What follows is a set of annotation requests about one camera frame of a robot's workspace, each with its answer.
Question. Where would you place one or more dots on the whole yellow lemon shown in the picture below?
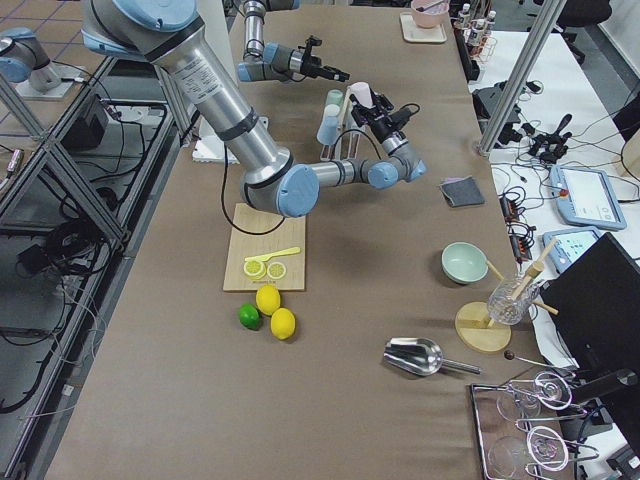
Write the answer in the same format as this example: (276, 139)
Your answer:
(268, 299)

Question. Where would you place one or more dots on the purple cleaning cloth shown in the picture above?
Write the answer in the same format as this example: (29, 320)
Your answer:
(455, 179)

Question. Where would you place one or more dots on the pink plastic cup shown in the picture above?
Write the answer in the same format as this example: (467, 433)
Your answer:
(362, 93)

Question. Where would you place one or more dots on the black monitor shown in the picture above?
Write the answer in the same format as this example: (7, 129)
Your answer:
(597, 299)

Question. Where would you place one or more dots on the green plastic bowl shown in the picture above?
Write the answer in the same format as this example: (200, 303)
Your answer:
(464, 263)

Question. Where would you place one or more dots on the metal wire glass rack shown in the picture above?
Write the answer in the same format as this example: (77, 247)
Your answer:
(518, 431)

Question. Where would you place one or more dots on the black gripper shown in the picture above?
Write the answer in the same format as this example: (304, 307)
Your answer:
(378, 128)
(313, 67)

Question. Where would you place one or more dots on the shiny metal scoop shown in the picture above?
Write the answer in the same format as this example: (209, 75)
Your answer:
(422, 357)

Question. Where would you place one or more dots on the upper lemon half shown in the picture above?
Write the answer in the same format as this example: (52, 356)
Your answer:
(254, 269)

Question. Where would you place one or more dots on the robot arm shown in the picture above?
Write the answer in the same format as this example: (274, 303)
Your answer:
(171, 35)
(266, 61)

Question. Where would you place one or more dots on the teach pendant tablet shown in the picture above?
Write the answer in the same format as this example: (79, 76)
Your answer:
(585, 197)

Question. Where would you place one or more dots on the white wire cup holder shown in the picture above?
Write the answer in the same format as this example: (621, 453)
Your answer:
(349, 137)

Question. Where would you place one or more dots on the wooden stand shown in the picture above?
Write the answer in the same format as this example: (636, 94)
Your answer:
(478, 331)

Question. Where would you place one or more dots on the blue plastic cup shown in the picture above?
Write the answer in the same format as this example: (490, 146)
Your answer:
(327, 133)

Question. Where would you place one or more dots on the green lime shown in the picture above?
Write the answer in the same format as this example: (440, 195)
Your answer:
(249, 316)

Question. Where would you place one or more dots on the aluminium frame post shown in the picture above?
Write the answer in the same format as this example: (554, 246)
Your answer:
(532, 48)

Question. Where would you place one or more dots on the white plastic tray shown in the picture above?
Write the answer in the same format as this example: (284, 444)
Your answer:
(414, 34)

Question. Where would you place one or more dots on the yellow plastic knife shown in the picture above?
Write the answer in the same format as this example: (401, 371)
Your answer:
(279, 253)

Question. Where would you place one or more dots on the green plastic cup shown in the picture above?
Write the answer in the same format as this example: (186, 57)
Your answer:
(334, 97)

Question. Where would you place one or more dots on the bamboo cutting board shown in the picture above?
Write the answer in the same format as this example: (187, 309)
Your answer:
(292, 233)

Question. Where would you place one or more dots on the cream plastic cup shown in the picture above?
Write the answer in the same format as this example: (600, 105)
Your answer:
(331, 111)

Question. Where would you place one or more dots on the grey cleaning cloth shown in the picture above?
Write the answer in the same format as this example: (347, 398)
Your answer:
(462, 194)

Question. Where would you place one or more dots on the pink bowl of ice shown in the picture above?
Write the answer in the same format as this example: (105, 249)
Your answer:
(429, 14)

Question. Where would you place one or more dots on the crystal glass on stand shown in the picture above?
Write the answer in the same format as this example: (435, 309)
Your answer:
(508, 308)

